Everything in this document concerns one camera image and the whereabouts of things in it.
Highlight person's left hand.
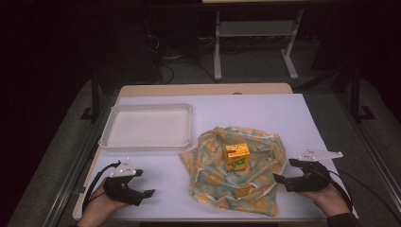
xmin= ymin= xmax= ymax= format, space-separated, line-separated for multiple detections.
xmin=80 ymin=178 xmax=131 ymax=223

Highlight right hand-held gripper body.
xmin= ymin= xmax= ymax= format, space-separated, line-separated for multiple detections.
xmin=284 ymin=148 xmax=344 ymax=193

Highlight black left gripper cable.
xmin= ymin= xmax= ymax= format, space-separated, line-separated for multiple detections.
xmin=81 ymin=160 xmax=122 ymax=213

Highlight white table mat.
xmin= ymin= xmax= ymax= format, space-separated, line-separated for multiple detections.
xmin=78 ymin=93 xmax=359 ymax=221

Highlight orange green patterned cloth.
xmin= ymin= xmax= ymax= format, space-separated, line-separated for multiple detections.
xmin=179 ymin=125 xmax=288 ymax=218

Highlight yellow carton box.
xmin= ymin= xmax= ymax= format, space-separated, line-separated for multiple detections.
xmin=224 ymin=142 xmax=252 ymax=174

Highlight person's right hand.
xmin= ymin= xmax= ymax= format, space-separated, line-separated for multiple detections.
xmin=298 ymin=178 xmax=352 ymax=218

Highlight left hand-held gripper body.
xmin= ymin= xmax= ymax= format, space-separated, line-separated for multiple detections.
xmin=102 ymin=158 xmax=145 ymax=207

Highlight black metal post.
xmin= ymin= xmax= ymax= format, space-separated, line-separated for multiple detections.
xmin=348 ymin=61 xmax=376 ymax=123
xmin=79 ymin=67 xmax=102 ymax=125

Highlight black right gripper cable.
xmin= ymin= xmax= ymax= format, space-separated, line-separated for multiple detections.
xmin=326 ymin=169 xmax=401 ymax=222

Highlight white plastic tray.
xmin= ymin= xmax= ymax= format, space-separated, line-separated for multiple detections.
xmin=97 ymin=102 xmax=193 ymax=151

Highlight white metal stand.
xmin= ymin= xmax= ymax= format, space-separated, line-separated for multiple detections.
xmin=213 ymin=8 xmax=305 ymax=81

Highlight metal frame rail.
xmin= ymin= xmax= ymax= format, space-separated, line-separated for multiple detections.
xmin=41 ymin=94 xmax=110 ymax=227
xmin=334 ymin=91 xmax=401 ymax=207

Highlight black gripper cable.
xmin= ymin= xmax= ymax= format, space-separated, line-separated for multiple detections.
xmin=81 ymin=160 xmax=122 ymax=213
xmin=326 ymin=169 xmax=401 ymax=222

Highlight black floor cables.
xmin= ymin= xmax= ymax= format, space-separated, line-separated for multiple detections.
xmin=143 ymin=18 xmax=218 ymax=85

